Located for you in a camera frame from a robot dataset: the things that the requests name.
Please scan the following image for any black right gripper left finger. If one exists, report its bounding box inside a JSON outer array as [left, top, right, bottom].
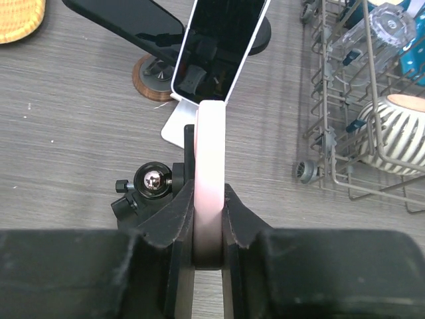
[[1, 182, 194, 318]]

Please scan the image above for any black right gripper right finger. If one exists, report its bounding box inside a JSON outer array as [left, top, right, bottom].
[[222, 185, 424, 318]]

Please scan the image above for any short black phone stand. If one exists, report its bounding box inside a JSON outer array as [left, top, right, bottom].
[[111, 124, 195, 229]]

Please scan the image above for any tall black phone stand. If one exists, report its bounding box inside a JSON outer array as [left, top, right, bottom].
[[248, 17, 272, 56]]

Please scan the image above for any white folding phone stand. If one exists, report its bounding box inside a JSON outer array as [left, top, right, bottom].
[[161, 93, 198, 149]]

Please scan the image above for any round wooden phone stand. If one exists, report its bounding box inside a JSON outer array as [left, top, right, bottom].
[[132, 54, 174, 102]]

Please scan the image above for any phone in white case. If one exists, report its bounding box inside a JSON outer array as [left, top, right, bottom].
[[171, 0, 270, 104]]

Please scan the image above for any black phone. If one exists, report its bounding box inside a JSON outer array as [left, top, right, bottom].
[[63, 0, 185, 66]]

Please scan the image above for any striped white ceramic mug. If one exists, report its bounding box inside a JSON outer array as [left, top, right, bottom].
[[355, 94, 424, 176]]

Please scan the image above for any blue polka dot plate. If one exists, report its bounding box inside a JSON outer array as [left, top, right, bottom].
[[399, 34, 424, 86]]

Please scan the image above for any clear drinking glass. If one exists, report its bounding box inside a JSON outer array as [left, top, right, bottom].
[[329, 2, 417, 87]]

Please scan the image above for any orange woven mat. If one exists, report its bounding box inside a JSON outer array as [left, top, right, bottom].
[[0, 0, 46, 45]]

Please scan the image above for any grey wire dish rack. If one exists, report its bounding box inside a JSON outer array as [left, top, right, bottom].
[[296, 1, 424, 215]]

